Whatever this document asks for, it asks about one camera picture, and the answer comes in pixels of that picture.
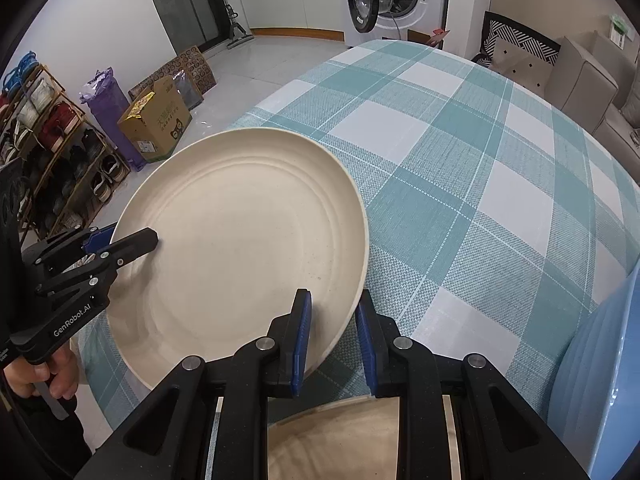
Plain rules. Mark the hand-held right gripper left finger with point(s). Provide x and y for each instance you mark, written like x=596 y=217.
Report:
x=302 y=340

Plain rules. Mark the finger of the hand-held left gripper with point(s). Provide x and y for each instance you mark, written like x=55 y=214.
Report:
x=135 y=243
x=97 y=240

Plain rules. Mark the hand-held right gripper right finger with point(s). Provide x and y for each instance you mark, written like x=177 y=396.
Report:
x=365 y=350

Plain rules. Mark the cream plate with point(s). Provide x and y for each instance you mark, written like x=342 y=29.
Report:
x=240 y=240
x=335 y=445

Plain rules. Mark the large light blue bowl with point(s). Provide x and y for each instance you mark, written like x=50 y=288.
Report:
x=600 y=385

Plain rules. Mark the person's left forearm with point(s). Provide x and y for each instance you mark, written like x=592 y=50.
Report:
x=40 y=442

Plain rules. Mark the person's left hand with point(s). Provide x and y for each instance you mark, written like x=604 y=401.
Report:
x=57 y=377

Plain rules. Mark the wooden shoe rack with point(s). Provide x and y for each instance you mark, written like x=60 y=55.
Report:
x=73 y=104
x=60 y=120

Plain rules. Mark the cardboard box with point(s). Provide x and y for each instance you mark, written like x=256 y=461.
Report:
x=160 y=120

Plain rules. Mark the purple plastic bag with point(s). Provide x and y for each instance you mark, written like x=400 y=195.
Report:
x=107 y=105

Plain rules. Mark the teal checked tablecloth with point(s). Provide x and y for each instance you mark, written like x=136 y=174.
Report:
x=450 y=185

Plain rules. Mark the brown patterned flat boxes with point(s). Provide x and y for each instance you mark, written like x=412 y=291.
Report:
x=195 y=67

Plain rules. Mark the grey floor mop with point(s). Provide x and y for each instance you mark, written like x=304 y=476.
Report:
x=235 y=25

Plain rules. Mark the dark glass sliding door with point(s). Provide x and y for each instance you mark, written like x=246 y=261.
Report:
x=175 y=0

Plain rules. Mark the red paper bag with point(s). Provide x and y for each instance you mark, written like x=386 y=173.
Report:
x=439 y=35

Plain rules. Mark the black white patterned cushion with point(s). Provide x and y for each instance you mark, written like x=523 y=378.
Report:
x=520 y=47

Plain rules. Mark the grey sofa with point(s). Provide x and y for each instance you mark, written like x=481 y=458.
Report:
x=580 y=75

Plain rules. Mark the white washing machine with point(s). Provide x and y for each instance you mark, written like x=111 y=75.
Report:
x=425 y=5

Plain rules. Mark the white wall control panel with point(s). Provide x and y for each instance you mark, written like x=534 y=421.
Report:
x=620 y=27

